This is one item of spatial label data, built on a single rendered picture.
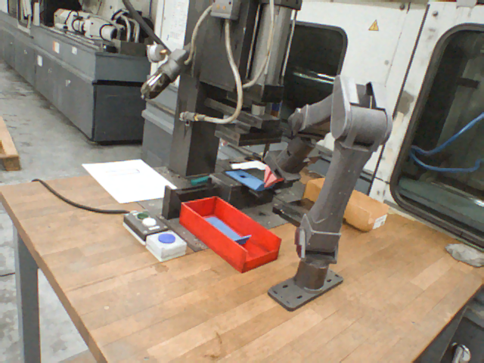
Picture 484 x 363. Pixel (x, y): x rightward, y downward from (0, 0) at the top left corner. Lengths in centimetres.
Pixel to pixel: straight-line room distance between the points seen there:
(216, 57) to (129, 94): 312
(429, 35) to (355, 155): 84
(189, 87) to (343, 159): 69
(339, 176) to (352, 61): 100
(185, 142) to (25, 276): 62
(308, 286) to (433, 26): 99
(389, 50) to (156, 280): 120
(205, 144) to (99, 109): 293
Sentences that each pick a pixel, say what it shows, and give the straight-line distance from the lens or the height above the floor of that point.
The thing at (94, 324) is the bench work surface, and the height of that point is 90.
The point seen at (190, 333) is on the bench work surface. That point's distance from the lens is 71.
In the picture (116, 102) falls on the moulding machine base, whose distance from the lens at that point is 420.
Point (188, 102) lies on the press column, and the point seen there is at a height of 115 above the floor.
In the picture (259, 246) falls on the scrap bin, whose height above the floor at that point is 91.
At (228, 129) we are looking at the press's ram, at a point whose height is 114.
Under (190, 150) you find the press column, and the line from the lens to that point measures 128.
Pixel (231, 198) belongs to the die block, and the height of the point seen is 95.
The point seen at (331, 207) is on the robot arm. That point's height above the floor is 111.
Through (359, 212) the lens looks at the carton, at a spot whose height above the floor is 95.
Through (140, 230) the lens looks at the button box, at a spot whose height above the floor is 93.
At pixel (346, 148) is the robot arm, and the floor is 124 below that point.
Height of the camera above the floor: 140
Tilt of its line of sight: 21 degrees down
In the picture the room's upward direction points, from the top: 11 degrees clockwise
